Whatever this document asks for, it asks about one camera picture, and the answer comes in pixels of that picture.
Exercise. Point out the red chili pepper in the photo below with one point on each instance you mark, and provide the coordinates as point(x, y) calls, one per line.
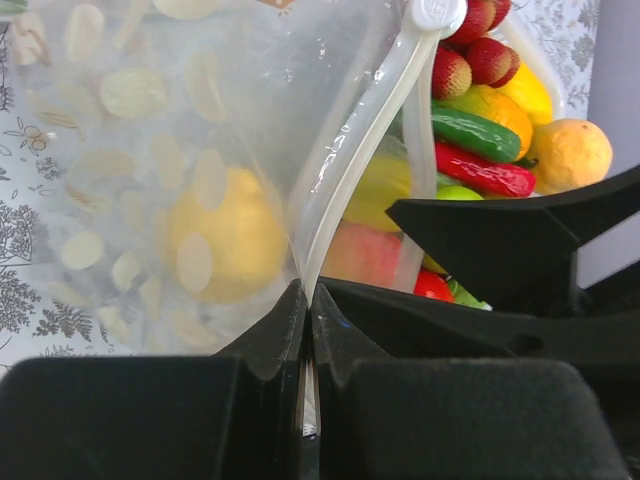
point(506, 180)

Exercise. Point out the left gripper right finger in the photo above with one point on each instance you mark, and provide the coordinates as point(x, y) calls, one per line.
point(388, 417)

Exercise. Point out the red lychee bunch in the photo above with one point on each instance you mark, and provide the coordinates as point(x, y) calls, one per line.
point(471, 56)

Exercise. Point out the pink peach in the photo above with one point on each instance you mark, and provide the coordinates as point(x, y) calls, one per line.
point(363, 255)

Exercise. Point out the yellow orange round fruit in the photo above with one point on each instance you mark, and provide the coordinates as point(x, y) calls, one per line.
point(568, 154)

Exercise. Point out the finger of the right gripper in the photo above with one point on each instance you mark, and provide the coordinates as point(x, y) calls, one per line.
point(520, 255)
point(604, 349)

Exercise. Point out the white plastic fruit tray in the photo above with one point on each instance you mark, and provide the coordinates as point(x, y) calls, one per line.
point(517, 36)

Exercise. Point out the light green chayote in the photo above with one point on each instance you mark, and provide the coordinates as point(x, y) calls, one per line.
point(464, 298)

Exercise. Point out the green apple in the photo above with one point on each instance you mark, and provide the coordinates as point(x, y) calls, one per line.
point(457, 193)

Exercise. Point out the red yellow apple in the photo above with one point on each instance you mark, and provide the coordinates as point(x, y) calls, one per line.
point(431, 285)

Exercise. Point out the clear dotted zip bag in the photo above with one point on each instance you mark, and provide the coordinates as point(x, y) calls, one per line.
point(147, 100)

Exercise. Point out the yellow lemon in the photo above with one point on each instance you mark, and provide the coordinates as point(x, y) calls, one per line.
point(247, 241)

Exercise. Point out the yellow star fruit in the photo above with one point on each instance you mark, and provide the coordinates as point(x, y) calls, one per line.
point(385, 180)

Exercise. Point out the green cucumber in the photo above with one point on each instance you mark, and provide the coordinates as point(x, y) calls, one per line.
point(475, 134)

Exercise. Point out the yellow bell pepper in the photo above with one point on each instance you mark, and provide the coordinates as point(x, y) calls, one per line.
point(527, 91)

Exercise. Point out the orange mango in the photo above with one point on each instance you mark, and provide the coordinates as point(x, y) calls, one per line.
point(489, 103)

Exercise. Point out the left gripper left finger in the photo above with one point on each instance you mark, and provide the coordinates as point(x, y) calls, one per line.
point(232, 415)

